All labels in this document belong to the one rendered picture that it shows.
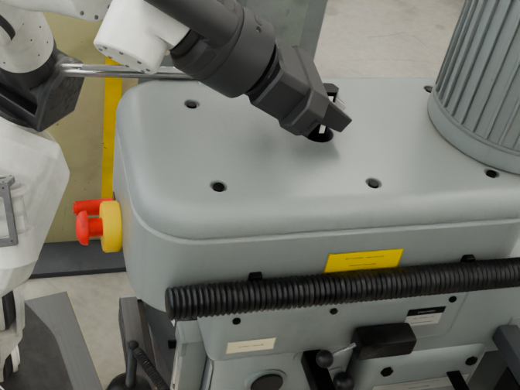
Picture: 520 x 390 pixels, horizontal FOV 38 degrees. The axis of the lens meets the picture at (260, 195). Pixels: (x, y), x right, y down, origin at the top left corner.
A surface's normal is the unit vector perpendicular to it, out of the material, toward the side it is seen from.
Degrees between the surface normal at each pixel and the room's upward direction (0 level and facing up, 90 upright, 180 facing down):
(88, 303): 0
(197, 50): 69
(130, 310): 0
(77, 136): 90
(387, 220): 81
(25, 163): 58
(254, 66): 75
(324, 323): 90
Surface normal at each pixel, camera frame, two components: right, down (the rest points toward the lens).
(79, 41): 0.25, 0.66
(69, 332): 0.16, -0.75
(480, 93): -0.76, 0.33
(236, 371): -0.41, 0.54
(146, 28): 0.39, 0.07
